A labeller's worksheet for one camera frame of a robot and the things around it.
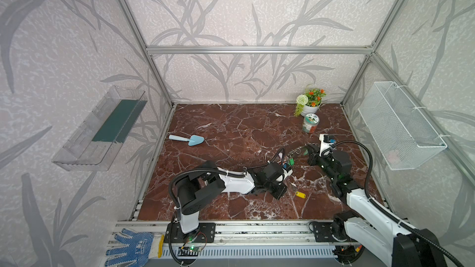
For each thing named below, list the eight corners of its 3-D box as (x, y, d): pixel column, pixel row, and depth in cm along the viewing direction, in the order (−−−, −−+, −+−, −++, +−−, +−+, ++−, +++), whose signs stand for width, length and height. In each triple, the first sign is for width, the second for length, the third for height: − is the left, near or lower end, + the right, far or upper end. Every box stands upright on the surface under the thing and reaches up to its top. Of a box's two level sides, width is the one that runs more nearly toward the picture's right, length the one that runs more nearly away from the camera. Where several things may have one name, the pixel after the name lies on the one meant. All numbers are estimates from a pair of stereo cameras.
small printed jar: (303, 133, 107) (307, 124, 101) (301, 122, 113) (304, 113, 107) (316, 133, 108) (321, 125, 101) (313, 122, 113) (317, 113, 107)
